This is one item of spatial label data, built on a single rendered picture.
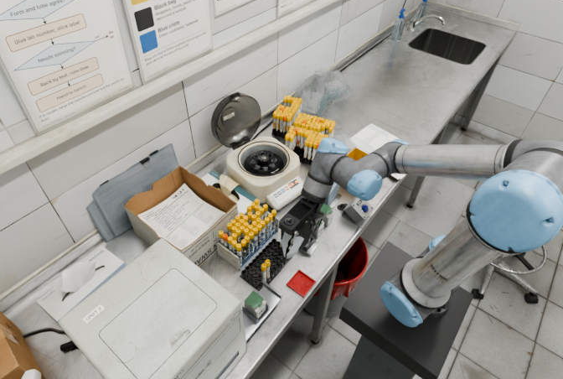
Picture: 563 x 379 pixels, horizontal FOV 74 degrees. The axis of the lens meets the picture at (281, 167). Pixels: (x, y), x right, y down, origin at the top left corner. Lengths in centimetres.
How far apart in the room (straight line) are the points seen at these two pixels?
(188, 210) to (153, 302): 51
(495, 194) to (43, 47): 97
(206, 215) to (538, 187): 99
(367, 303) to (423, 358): 19
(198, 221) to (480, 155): 89
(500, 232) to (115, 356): 73
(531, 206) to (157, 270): 75
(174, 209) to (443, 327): 92
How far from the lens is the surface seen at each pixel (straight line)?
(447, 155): 88
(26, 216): 125
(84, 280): 129
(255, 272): 123
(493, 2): 323
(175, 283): 92
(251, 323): 114
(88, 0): 107
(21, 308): 141
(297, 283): 124
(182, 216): 134
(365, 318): 114
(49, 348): 130
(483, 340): 238
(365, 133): 177
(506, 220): 66
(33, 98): 108
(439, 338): 119
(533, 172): 67
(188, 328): 87
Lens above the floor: 196
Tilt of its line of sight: 44 degrees down
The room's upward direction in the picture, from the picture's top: 2 degrees clockwise
